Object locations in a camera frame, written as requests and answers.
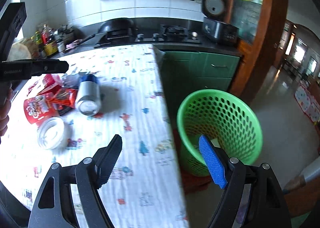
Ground red snack cup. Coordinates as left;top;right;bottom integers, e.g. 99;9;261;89
23;92;59;127

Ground silver blue drink can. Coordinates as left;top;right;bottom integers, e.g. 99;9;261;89
75;74;101;116

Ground clear plastic cup with lid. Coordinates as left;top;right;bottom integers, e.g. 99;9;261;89
37;117;65;150

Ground red yellow drink carton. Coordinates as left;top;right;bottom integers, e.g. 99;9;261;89
27;74;63;96

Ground orange snack wrapper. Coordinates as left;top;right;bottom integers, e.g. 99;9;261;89
49;88;78;110

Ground green kitchen cabinets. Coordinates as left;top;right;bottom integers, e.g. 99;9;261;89
160;51;240;111

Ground person's left hand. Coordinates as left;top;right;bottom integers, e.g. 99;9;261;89
0;88;14;137

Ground brown sack on counter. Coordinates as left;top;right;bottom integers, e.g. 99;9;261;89
7;38;40;61

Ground white condiment jar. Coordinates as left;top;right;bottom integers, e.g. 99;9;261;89
57;40;66;52

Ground pink cloth on counter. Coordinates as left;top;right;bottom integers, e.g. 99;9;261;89
66;39;82;51

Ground green plastic waste basket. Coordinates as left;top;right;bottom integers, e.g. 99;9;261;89
177;89;263;177

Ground white patterned tablecloth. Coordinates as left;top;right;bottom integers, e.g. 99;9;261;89
1;44;189;227

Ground polka dot play tent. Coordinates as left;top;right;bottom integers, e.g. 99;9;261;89
294;84;320;125

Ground black gas stove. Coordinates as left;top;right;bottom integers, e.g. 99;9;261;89
96;25;201;47

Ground black rice cooker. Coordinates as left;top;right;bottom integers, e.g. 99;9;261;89
201;0;239;46

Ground wooden glass display cabinet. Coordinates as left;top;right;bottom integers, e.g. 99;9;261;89
225;0;288;104

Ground black wok with handle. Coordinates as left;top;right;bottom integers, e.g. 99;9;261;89
64;18;137;53

